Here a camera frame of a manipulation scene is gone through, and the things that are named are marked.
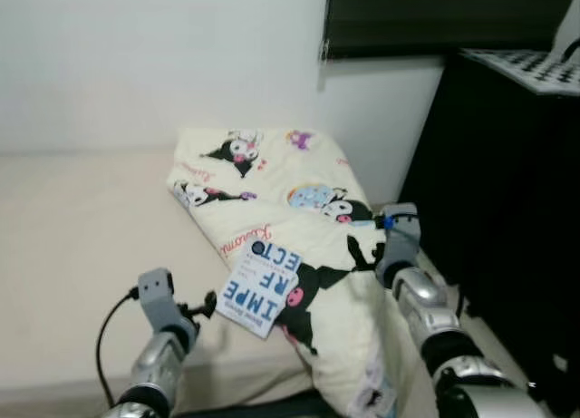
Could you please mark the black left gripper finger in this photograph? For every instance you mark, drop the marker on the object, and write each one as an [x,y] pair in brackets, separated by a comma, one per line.
[209,302]

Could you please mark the white book with blue letters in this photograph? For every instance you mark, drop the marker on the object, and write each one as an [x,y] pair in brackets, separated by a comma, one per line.
[263,296]

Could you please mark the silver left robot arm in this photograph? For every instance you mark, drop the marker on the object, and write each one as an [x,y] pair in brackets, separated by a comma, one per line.
[159,368]

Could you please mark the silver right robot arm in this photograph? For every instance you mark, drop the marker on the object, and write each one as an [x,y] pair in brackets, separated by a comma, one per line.
[444,327]

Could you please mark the teal bed base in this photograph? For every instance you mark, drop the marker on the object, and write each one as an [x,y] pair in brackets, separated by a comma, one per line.
[254,409]

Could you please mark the cream cartoon print blanket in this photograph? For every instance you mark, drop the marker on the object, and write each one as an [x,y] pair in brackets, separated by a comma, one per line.
[281,173]

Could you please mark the beige sheeted mattress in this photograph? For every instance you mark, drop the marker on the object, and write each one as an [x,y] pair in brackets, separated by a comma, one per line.
[82,246]

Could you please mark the black cabinet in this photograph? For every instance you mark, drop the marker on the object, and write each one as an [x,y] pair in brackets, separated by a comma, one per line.
[507,228]

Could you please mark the dark window blind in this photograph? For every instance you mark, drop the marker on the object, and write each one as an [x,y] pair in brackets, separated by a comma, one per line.
[435,14]

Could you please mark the black white checkerboard sheet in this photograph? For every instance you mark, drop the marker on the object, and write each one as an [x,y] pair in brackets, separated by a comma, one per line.
[535,69]

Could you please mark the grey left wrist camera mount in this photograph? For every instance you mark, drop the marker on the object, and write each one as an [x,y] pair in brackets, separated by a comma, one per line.
[161,300]

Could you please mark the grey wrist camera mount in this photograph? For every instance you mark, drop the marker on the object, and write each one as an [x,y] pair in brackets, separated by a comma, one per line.
[401,241]
[161,300]

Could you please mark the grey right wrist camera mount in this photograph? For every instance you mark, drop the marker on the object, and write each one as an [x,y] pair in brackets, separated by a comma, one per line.
[401,241]

